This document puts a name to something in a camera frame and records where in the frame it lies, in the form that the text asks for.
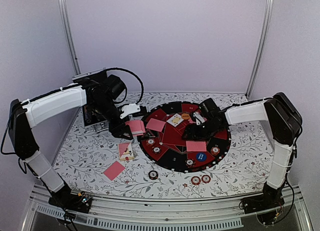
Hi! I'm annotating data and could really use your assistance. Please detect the dark brown chip stack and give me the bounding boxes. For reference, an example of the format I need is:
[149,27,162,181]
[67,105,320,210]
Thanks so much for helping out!
[148,170,159,180]

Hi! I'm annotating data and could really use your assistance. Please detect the front aluminium rail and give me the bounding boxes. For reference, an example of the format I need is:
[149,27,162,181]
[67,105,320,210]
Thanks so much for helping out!
[21,185,315,231]

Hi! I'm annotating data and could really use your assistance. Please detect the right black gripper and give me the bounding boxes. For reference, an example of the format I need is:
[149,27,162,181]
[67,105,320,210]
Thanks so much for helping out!
[181,118,220,142]

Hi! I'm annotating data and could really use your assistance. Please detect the wooden card holder block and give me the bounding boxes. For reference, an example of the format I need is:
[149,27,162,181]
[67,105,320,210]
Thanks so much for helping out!
[119,151,135,162]

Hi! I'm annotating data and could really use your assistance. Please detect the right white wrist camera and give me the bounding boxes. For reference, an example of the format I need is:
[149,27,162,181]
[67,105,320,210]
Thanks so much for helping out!
[192,111,206,125]

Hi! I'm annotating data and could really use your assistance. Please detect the aluminium frame post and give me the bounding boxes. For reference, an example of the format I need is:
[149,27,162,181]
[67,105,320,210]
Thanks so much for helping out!
[58,0,81,75]
[245,0,274,99]

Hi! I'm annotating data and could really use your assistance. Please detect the single pink playing card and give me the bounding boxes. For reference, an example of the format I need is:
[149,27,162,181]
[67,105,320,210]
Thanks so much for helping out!
[146,118,166,132]

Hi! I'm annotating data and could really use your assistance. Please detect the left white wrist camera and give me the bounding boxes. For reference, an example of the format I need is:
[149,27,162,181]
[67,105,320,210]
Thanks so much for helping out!
[119,103,141,119]

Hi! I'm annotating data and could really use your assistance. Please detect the dark chip sector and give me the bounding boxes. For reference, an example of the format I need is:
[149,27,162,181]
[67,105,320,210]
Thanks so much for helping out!
[152,146,161,154]
[185,159,195,167]

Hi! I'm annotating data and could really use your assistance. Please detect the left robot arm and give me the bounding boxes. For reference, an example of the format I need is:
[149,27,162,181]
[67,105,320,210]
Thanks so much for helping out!
[2,67,144,214]

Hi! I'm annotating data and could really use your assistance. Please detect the pink card sector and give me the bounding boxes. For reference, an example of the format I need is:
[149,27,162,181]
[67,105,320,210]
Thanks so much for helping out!
[186,140,207,152]

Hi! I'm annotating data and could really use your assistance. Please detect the right aluminium frame post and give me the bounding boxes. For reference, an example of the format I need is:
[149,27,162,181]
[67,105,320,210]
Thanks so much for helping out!
[245,0,274,99]

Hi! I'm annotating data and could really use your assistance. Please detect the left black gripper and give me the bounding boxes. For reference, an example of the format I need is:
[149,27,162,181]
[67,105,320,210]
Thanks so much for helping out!
[91,97,134,140]

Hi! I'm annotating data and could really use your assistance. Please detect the orange chip stack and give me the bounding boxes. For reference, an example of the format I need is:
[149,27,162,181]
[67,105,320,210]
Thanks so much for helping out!
[190,176,202,186]

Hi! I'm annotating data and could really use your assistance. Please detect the face up card on holder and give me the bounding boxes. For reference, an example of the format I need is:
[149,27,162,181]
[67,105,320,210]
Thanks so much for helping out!
[118,142,133,157]

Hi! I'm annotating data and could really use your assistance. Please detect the pink playing card deck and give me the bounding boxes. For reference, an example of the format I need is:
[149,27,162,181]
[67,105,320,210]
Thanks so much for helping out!
[125,120,146,136]

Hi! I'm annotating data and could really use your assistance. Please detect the dark chip bottom sector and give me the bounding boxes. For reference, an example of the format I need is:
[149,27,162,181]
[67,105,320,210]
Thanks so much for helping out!
[185,159,195,167]

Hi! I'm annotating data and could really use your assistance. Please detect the aluminium poker chip case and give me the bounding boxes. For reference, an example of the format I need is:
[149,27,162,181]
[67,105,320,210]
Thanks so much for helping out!
[72,67,108,133]

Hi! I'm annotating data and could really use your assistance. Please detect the orange chip sector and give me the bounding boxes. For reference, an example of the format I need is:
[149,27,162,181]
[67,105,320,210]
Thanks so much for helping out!
[146,138,156,146]
[210,146,220,156]

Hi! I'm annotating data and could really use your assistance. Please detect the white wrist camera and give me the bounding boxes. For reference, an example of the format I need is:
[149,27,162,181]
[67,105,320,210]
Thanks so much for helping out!
[192,111,206,125]
[119,103,141,119]

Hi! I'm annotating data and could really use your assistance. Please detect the round red black poker mat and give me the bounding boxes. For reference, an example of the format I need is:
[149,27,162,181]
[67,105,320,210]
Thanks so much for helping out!
[138,101,231,173]

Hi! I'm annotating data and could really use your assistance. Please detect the orange big blind button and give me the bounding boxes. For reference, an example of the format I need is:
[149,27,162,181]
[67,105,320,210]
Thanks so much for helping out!
[181,112,190,120]

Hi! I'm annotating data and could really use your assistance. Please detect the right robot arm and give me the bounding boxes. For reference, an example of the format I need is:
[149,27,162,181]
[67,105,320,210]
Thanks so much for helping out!
[182,92,303,226]

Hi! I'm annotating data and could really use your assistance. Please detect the left aluminium frame post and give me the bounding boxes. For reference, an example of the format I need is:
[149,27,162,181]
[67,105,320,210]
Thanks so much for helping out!
[58,0,81,75]

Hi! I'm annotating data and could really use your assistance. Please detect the floral table cloth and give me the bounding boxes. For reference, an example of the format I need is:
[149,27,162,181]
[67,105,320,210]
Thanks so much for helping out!
[48,91,283,200]

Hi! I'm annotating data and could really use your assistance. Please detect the blue small blind button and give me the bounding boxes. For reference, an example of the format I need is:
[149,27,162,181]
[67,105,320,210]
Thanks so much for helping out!
[196,152,207,162]

